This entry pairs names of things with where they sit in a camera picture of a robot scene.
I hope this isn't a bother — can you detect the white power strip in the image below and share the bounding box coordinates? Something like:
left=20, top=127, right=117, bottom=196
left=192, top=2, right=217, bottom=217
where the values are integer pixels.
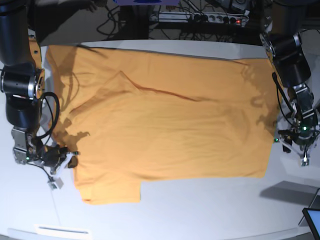
left=150, top=11, right=237, bottom=24

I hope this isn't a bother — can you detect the dark round object at edge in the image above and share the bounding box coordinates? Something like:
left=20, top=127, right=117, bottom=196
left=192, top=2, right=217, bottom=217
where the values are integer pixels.
left=313, top=99, right=320, bottom=125

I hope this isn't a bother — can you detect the yellow T-shirt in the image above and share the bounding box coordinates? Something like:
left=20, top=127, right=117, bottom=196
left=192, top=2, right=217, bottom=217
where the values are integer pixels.
left=46, top=45, right=278, bottom=205

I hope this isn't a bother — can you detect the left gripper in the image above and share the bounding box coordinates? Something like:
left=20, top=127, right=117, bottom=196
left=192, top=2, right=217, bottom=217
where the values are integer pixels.
left=273, top=127, right=320, bottom=167

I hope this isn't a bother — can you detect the white label strip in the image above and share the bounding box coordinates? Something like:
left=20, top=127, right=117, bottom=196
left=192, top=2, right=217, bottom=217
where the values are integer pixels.
left=34, top=224, right=91, bottom=235

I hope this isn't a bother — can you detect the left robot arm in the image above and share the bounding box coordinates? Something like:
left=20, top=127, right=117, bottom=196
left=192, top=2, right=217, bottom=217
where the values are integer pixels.
left=260, top=0, right=320, bottom=167

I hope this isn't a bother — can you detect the tablet screen on stand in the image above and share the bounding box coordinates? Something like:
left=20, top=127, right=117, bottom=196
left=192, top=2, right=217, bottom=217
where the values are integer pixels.
left=298, top=188, right=320, bottom=240

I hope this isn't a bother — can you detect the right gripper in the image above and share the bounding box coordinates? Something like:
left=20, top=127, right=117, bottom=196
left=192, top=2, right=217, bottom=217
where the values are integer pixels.
left=37, top=144, right=80, bottom=190

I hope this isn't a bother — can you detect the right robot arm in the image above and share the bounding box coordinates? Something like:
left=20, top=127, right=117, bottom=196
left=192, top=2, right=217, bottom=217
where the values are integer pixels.
left=0, top=0, right=79, bottom=190

